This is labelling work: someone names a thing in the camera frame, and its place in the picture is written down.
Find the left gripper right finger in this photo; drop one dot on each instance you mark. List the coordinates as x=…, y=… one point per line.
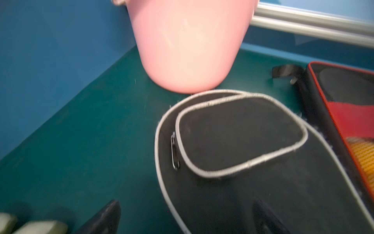
x=265, y=220

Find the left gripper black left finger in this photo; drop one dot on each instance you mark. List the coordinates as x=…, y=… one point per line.
x=105, y=221

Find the black paddle case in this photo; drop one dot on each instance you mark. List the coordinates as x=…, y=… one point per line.
x=217, y=151

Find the black red ping pong case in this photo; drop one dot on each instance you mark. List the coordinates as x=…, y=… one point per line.
x=339, y=101

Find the pink bucket with lid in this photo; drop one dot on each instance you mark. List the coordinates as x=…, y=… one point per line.
x=188, y=46

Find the aluminium back frame rail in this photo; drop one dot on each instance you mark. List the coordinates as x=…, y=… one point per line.
x=314, y=24

